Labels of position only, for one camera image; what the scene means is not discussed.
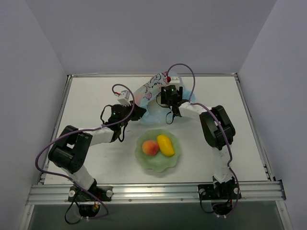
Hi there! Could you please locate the light blue plastic bag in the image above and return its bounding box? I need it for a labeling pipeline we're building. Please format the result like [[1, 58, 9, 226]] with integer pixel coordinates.
[[133, 71, 191, 125]]

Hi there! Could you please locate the yellow fake lemon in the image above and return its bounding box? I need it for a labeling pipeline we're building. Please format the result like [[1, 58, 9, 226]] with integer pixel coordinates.
[[157, 135, 175, 157]]

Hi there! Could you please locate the pink fake peach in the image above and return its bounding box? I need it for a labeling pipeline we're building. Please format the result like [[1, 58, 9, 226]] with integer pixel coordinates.
[[142, 140, 159, 156]]

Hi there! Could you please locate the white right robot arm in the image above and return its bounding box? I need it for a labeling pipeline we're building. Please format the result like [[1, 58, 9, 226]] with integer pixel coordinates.
[[160, 85, 236, 198]]

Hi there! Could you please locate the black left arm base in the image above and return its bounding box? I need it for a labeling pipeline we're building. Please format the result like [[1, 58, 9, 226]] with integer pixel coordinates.
[[64, 185, 113, 225]]

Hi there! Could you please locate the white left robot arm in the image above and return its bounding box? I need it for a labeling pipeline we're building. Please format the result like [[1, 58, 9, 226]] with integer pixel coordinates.
[[48, 101, 147, 201]]

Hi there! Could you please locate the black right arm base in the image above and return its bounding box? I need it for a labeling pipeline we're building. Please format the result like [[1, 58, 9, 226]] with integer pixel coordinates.
[[198, 177, 242, 219]]

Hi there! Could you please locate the green scalloped glass bowl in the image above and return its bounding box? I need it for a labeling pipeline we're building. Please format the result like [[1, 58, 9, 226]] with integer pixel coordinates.
[[134, 129, 182, 173]]

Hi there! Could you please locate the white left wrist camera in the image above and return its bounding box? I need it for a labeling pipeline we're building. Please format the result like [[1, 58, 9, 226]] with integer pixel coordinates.
[[118, 90, 131, 106]]

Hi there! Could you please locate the aluminium front rail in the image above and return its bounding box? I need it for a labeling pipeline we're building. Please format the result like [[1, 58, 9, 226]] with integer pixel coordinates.
[[26, 181, 286, 205]]

